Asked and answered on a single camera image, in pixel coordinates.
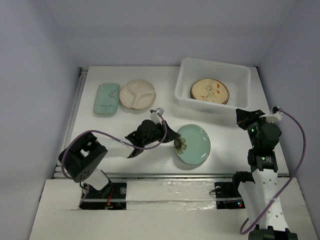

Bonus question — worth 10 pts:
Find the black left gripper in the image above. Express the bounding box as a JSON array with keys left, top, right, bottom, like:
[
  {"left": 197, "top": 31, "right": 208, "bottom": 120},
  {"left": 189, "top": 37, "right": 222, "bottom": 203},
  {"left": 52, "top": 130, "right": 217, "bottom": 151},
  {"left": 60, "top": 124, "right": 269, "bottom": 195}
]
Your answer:
[{"left": 142, "top": 120, "right": 178, "bottom": 146}]

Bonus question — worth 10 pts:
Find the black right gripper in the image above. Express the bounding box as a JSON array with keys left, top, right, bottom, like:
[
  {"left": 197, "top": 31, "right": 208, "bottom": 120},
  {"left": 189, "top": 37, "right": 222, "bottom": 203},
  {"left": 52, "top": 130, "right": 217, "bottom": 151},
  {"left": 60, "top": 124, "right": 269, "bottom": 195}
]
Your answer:
[{"left": 236, "top": 107, "right": 269, "bottom": 148}]

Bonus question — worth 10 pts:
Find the cream divided dish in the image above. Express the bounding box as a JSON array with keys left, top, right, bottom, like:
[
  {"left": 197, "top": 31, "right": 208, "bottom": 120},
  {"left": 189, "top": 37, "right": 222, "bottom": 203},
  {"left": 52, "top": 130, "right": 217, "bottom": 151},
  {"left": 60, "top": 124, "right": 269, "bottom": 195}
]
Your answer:
[{"left": 119, "top": 79, "right": 157, "bottom": 110}]

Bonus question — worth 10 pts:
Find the light green round plate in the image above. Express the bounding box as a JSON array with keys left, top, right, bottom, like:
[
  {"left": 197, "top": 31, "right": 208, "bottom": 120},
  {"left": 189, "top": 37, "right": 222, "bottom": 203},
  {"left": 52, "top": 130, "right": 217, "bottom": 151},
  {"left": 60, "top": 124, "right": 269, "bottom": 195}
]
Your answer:
[{"left": 174, "top": 124, "right": 211, "bottom": 166}]

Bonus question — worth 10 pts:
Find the red plate with teal flower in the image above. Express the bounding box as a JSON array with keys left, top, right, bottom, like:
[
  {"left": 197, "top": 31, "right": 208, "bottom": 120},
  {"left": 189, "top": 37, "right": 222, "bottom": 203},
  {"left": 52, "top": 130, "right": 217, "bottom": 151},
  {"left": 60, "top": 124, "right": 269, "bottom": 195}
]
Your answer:
[{"left": 223, "top": 84, "right": 230, "bottom": 105}]

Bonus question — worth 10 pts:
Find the beige bird painted plate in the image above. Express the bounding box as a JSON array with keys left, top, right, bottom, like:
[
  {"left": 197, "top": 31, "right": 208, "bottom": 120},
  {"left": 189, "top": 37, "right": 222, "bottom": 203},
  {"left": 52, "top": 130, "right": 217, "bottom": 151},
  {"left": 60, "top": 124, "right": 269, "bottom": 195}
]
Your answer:
[{"left": 192, "top": 78, "right": 226, "bottom": 104}]

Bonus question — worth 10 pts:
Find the brown rimmed cream plate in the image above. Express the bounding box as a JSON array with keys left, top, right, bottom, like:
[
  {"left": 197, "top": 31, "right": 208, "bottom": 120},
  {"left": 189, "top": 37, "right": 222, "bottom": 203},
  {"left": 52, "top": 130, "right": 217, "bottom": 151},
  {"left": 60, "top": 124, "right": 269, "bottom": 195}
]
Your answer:
[{"left": 190, "top": 87, "right": 196, "bottom": 99}]

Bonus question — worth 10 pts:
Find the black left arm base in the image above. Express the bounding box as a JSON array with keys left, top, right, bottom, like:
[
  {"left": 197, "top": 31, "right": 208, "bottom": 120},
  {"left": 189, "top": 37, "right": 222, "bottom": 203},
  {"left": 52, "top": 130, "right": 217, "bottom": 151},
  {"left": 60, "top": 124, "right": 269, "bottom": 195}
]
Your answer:
[{"left": 79, "top": 182, "right": 127, "bottom": 210}]

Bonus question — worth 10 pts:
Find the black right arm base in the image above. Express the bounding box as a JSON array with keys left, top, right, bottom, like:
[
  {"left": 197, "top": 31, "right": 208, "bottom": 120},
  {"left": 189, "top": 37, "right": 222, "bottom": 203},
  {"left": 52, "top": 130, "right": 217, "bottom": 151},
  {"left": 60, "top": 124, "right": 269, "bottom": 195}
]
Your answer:
[{"left": 210, "top": 171, "right": 255, "bottom": 210}]

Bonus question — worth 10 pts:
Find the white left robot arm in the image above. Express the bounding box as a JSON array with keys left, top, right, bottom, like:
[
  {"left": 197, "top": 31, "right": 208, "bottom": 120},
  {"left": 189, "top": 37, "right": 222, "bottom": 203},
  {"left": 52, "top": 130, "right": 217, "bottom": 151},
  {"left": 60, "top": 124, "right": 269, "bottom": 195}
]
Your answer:
[{"left": 58, "top": 119, "right": 179, "bottom": 199}]

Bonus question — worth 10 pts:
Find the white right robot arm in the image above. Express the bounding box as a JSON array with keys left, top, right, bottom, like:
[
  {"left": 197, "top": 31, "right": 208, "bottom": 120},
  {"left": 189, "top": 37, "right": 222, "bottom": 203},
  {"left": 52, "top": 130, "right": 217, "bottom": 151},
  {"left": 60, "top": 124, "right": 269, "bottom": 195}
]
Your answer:
[{"left": 230, "top": 107, "right": 298, "bottom": 240}]

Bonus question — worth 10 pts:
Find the white plastic bin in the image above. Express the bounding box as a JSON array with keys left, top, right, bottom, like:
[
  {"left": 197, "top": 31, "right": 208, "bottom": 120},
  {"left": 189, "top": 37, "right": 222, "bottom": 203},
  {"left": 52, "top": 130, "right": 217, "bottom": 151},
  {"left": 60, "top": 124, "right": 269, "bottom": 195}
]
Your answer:
[{"left": 174, "top": 57, "right": 251, "bottom": 115}]

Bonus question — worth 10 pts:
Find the light green rectangular dish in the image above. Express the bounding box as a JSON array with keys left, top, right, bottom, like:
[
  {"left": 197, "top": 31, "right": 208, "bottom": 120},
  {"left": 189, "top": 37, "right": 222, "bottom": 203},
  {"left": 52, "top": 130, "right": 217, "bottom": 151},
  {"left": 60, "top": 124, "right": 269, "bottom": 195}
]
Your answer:
[{"left": 93, "top": 83, "right": 120, "bottom": 115}]

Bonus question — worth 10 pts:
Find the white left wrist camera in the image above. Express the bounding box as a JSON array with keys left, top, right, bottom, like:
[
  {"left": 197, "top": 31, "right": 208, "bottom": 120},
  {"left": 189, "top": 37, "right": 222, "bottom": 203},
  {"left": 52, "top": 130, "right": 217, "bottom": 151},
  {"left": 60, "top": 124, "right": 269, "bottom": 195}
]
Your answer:
[{"left": 150, "top": 107, "right": 164, "bottom": 124}]

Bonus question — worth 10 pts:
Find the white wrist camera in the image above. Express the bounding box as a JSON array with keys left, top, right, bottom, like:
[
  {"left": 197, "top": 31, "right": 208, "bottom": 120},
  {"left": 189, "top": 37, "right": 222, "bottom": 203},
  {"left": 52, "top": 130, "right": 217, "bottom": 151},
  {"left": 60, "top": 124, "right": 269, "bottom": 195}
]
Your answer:
[
  {"left": 260, "top": 106, "right": 284, "bottom": 123},
  {"left": 150, "top": 107, "right": 164, "bottom": 124}
]

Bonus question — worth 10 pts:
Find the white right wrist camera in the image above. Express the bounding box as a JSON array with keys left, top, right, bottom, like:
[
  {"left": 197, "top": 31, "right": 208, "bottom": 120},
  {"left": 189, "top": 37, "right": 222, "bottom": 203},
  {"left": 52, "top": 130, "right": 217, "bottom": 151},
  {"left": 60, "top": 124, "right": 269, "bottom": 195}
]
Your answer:
[{"left": 260, "top": 106, "right": 284, "bottom": 123}]

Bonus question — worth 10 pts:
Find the aluminium frame rail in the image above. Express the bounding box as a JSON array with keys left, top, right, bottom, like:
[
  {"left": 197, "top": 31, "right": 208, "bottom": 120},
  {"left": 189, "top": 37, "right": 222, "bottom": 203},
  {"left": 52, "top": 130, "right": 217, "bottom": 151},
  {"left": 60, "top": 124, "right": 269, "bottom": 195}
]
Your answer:
[{"left": 53, "top": 66, "right": 88, "bottom": 176}]

